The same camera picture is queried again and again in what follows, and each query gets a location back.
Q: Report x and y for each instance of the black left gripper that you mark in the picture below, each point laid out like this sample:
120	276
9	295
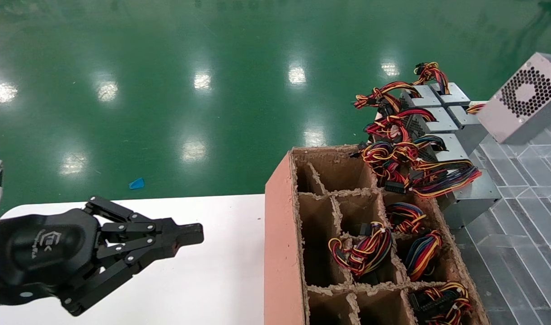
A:
40	253

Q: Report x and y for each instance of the brown cardboard divider box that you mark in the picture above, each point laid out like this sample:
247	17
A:
282	253

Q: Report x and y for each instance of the blue scrap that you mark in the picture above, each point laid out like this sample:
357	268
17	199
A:
137	183

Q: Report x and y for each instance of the grey perforated power supply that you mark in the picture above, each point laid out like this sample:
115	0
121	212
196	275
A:
524	113
438	121

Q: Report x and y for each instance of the large grey metal power supply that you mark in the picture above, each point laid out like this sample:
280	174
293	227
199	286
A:
474	198

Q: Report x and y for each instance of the clear plastic grid tray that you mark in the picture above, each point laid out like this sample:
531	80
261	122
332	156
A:
519	225

